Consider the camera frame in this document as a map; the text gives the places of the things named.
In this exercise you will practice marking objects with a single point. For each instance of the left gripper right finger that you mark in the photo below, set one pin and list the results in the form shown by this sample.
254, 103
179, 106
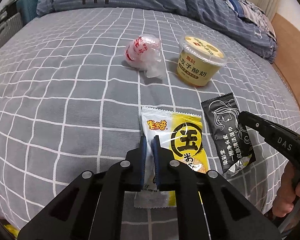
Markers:
208, 206

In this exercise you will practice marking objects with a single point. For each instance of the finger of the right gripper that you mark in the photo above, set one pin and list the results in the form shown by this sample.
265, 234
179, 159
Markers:
266, 129

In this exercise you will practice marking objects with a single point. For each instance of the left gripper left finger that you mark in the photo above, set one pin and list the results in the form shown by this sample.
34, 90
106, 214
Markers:
91, 206

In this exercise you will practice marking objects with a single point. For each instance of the black wet wipe packet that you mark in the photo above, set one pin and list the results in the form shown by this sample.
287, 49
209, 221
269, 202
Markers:
231, 138

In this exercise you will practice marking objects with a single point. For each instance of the yellow rice cracker packet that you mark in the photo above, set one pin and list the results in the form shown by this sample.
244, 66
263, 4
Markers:
182, 134

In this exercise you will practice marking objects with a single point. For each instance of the person's right hand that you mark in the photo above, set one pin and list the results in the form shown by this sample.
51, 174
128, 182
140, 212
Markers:
286, 194

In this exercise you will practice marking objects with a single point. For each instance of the wooden headboard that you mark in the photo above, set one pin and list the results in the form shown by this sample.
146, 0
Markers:
287, 61

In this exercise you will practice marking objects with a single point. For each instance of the grey checked bed sheet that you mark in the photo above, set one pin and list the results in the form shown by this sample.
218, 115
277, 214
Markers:
69, 101

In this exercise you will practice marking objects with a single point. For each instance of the yellow yogurt cup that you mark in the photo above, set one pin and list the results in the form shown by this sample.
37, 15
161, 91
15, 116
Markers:
199, 60

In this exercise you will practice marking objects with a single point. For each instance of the patterned pillow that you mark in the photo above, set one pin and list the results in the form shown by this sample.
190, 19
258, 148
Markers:
251, 13

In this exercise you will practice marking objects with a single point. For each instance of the white red plastic bag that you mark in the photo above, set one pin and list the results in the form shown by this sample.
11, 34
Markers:
144, 54

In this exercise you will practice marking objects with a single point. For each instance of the blue striped duvet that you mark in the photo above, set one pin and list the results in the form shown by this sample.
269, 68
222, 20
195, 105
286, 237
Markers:
213, 13

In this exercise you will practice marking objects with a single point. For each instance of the grey suitcase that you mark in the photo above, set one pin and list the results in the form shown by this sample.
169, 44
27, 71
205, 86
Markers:
9, 28

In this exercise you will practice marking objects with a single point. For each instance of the teal suitcase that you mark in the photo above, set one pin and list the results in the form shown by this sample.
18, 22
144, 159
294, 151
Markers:
27, 10

